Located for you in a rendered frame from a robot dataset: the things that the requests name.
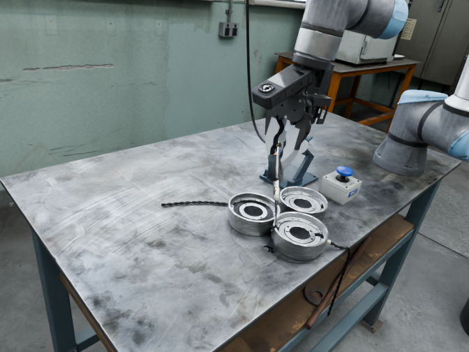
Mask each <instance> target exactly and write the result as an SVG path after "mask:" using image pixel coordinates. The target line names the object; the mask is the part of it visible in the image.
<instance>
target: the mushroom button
mask: <svg viewBox="0 0 469 352"><path fill-rule="evenodd" d="M336 171H337V173H338V174H340V175H341V179H345V177H350V176H353V170H352V169H351V168H349V167H346V166H339V167H338V168H337V169H336Z"/></svg>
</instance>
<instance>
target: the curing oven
mask: <svg viewBox="0 0 469 352"><path fill-rule="evenodd" d="M404 1H405V2H406V3H407V5H408V12H409V10H410V7H411V4H412V0H404ZM403 28H404V27H403ZM403 28H402V30H401V31H400V32H399V33H398V34H397V35H396V36H395V37H393V38H390V39H387V40H383V39H379V38H377V39H374V38H372V37H371V36H367V35H364V34H358V33H355V32H352V31H347V30H345V31H344V33H343V37H342V39H341V43H340V45H339V48H338V52H337V55H336V59H340V60H343V61H347V62H350V63H353V64H352V67H354V68H356V67H357V65H358V64H365V63H373V62H380V61H382V64H387V62H388V61H393V59H394V56H395V54H396V49H397V47H398V44H399V41H400V38H401V34H402V32H403Z"/></svg>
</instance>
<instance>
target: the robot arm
mask: <svg viewBox="0 0 469 352"><path fill-rule="evenodd" d="M407 18H408V5H407V3H406V2H405V1H404V0H306V9H305V11H304V16H303V19H302V22H301V26H300V27H301V28H300V30H299V34H298V37H297V42H296V44H295V48H294V50H295V52H297V53H294V54H293V58H292V61H294V62H297V63H299V64H300V65H299V64H296V63H293V64H292V65H290V66H289V67H287V68H285V69H283V70H282V71H281V72H279V73H277V74H276V75H274V76H272V77H271V78H269V79H268V80H265V81H264V82H263V83H261V84H259V85H258V86H256V87H254V88H253V89H252V90H251V91H252V97H253V102H254V103H256V104H258V105H259V106H261V107H263V108H265V109H267V110H268V111H267V115H266V119H265V144H266V150H267V158H268V157H269V155H272V154H275V149H276V145H277V144H278V140H280V142H281V143H282V142H285V140H286V145H285V147H284V148H283V155H282V157H281V160H280V165H281V170H284V169H285V168H287V167H288V166H289V165H290V164H291V163H292V161H293V160H294V158H295V157H296V156H298V155H300V154H302V153H303V152H305V151H306V150H307V147H308V142H307V141H306V140H305V139H306V137H307V136H308V134H309V132H310V130H311V125H312V124H313V123H315V120H316V118H318V119H317V122H316V124H324V121H325V117H326V115H327V111H328V109H329V106H330V103H331V101H332V98H330V97H327V96H325V94H326V91H327V88H328V85H329V81H330V79H331V76H332V73H333V70H334V67H335V65H333V64H332V63H331V61H334V60H335V58H336V55H337V52H338V48H339V45H340V43H341V39H342V37H343V33H344V31H345V30H347V31H352V32H355V33H358V34H364V35H367V36H371V37H372V38H374V39H377V38H379V39H383V40H387V39H390V38H393V37H395V36H396V35H397V34H398V33H399V32H400V31H401V30H402V28H403V27H404V24H405V23H406V20H407ZM325 105H327V108H326V110H325V114H324V117H323V118H320V116H321V114H322V110H323V108H324V106H325ZM397 105H398V106H397V108H396V112H395V114H394V118H393V120H392V123H391V126H390V128H389V132H388V134H387V137H386V138H385V139H384V140H383V142H382V143H381V145H380V146H379V147H378V148H377V149H376V151H375V154H374V156H373V161H374V162H375V163H376V164H377V165H378V166H380V167H381V168H383V169H385V170H387V171H389V172H391V173H395V174H398V175H403V176H408V177H418V176H421V175H423V174H424V172H425V170H426V164H427V149H428V146H429V145H431V146H433V147H435V148H437V149H439V150H441V151H443V152H445V153H447V154H448V155H449V156H453V157H455V158H458V159H460V160H462V161H469V55H468V58H467V60H466V64H465V66H464V68H463V72H462V74H461V77H460V79H459V83H458V84H457V87H456V91H455V92H454V94H453V95H451V96H448V95H446V94H442V93H438V92H434V91H422V90H407V91H405V92H403V93H402V95H401V98H400V101H399V102H398V103H397ZM320 106H322V107H321V109H320ZM319 109H320V113H319V112H318V111H319ZM287 120H289V121H290V124H291V125H295V127H294V128H292V129H289V130H287V131H286V130H285V125H286V123H287Z"/></svg>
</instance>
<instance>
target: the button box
mask: <svg viewBox="0 0 469 352"><path fill-rule="evenodd" d="M361 184H362V181H359V180H358V179H355V178H354V177H351V176H350V177H345V179H341V175H340V174H338V173H337V171H334V172H332V173H330V174H328V175H325V176H324V177H322V181H321V183H320V188H319V191H318V193H321V194H322V195H323V196H325V197H327V198H329V199H331V200H333V201H334V202H336V203H338V204H340V205H342V206H343V205H345V204H346V203H348V202H350V201H351V200H353V199H355V198H356V197H357V195H358V193H359V189H360V186H361Z"/></svg>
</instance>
